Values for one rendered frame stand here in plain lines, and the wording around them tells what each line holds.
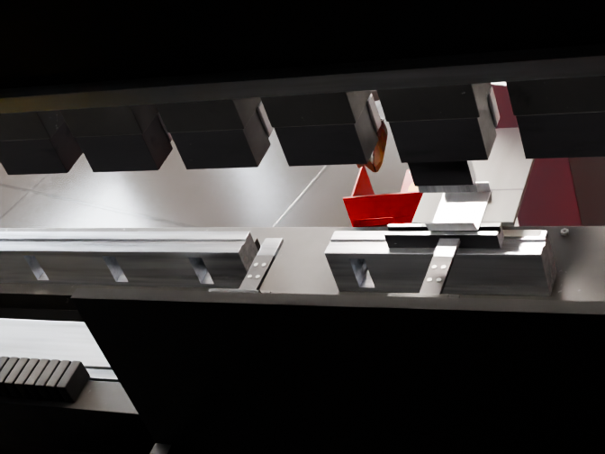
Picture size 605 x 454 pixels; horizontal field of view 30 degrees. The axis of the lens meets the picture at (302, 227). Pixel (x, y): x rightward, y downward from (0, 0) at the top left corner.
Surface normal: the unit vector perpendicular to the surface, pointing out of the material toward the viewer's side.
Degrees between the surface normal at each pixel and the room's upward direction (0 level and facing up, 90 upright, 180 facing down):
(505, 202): 0
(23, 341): 0
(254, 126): 90
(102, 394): 0
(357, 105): 90
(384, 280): 90
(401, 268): 90
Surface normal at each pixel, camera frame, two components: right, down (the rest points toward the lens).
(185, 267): -0.33, 0.66
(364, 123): 0.90, 0.00
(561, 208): -0.55, 0.64
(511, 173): -0.29, -0.75
